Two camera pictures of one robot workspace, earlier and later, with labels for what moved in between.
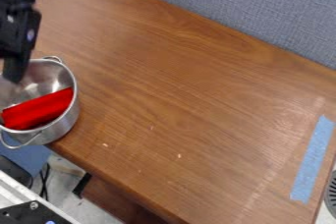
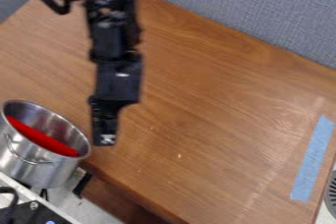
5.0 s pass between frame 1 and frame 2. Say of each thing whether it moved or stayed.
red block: moved
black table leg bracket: stayed
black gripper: moved
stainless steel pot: moved
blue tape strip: stayed
